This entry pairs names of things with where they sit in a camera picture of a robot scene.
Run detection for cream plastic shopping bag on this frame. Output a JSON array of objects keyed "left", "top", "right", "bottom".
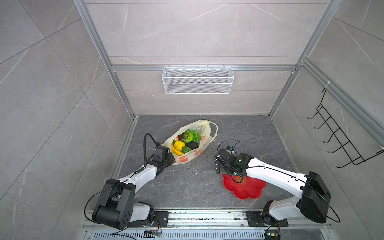
[{"left": 163, "top": 120, "right": 219, "bottom": 165}]

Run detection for red flower-shaped plate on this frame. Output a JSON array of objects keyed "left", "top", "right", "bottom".
[{"left": 222, "top": 175, "right": 267, "bottom": 200}]

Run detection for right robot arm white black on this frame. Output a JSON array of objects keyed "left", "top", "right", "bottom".
[{"left": 214, "top": 149, "right": 331, "bottom": 226}]

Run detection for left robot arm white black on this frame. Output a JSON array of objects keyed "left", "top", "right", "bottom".
[{"left": 92, "top": 146, "right": 175, "bottom": 230}]

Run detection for yellow fake banana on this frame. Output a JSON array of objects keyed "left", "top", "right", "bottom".
[{"left": 172, "top": 144, "right": 183, "bottom": 156}]

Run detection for yellow fake bell pepper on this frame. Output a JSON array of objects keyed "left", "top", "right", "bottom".
[{"left": 174, "top": 141, "right": 186, "bottom": 152}]

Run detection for green fake pepper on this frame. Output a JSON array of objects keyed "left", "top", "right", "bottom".
[{"left": 181, "top": 146, "right": 192, "bottom": 154}]

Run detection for green fake custard apple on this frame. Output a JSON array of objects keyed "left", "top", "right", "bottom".
[{"left": 182, "top": 131, "right": 194, "bottom": 143}]

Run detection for dark fake avocado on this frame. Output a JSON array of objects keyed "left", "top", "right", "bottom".
[{"left": 186, "top": 141, "right": 199, "bottom": 150}]

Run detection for green fake grapes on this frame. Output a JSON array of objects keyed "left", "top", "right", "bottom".
[{"left": 187, "top": 130, "right": 202, "bottom": 142}]

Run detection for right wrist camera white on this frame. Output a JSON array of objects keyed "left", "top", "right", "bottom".
[{"left": 226, "top": 146, "right": 235, "bottom": 155}]

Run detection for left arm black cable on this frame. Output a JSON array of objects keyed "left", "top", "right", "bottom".
[{"left": 143, "top": 132, "right": 160, "bottom": 167}]

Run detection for aluminium mounting rail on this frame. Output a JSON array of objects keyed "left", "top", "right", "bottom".
[{"left": 80, "top": 209, "right": 333, "bottom": 233}]

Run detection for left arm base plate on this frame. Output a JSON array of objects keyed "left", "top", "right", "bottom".
[{"left": 128, "top": 211, "right": 170, "bottom": 228}]

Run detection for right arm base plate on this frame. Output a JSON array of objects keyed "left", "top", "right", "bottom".
[{"left": 245, "top": 211, "right": 289, "bottom": 227}]

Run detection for white wire mesh basket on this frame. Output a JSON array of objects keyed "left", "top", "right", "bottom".
[{"left": 162, "top": 67, "right": 235, "bottom": 95}]

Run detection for black wire hook rack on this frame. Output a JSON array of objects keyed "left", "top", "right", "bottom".
[{"left": 307, "top": 88, "right": 384, "bottom": 169}]

